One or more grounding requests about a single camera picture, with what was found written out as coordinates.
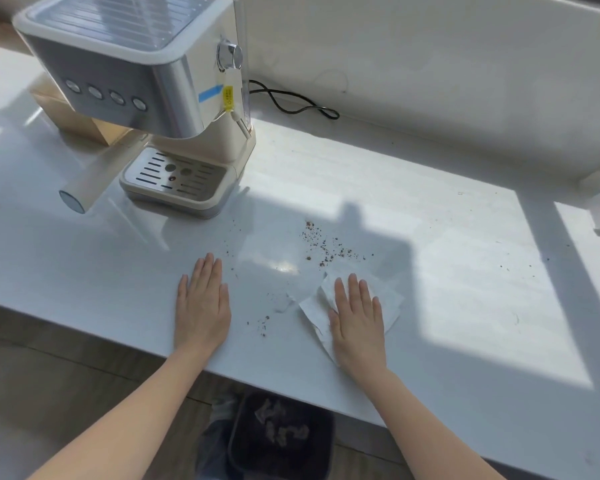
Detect steam wand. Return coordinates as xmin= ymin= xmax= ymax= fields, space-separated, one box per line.
xmin=230 ymin=107 xmax=251 ymax=141

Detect person's left hand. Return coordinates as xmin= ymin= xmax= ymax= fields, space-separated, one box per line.
xmin=174 ymin=253 xmax=232 ymax=353

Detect cream portafilter handle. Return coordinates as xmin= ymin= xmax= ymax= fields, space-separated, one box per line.
xmin=58 ymin=137 xmax=152 ymax=215

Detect cream and silver espresso machine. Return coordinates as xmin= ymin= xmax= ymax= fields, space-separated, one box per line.
xmin=12 ymin=0 xmax=257 ymax=219

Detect person's left forearm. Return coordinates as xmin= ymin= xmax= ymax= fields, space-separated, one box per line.
xmin=27 ymin=345 xmax=217 ymax=480

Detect scattered coffee grounds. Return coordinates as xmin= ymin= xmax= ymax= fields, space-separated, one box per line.
xmin=220 ymin=220 xmax=377 ymax=340

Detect brown cardboard box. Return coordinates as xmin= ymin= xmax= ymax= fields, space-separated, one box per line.
xmin=30 ymin=75 xmax=134 ymax=147

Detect silver steam knob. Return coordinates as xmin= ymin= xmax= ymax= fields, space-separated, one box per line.
xmin=216 ymin=39 xmax=244 ymax=72

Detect black trash bin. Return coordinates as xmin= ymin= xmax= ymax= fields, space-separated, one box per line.
xmin=227 ymin=391 xmax=336 ymax=480

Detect white paper tissue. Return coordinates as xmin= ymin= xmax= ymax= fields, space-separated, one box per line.
xmin=298 ymin=267 xmax=404 ymax=368

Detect black power cable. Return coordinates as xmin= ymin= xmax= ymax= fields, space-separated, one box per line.
xmin=248 ymin=80 xmax=340 ymax=122

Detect person's right hand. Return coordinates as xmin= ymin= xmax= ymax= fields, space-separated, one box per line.
xmin=328 ymin=273 xmax=387 ymax=378

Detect crumpled tissues in bin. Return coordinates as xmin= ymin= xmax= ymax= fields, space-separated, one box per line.
xmin=254 ymin=399 xmax=312 ymax=446

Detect clear plastic bin liner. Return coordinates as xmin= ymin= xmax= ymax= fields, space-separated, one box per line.
xmin=196 ymin=395 xmax=242 ymax=480

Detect slotted metal drip tray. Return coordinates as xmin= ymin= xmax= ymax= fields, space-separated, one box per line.
xmin=119 ymin=146 xmax=231 ymax=219

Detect person's right forearm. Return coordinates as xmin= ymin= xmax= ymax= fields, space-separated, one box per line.
xmin=341 ymin=367 xmax=507 ymax=480

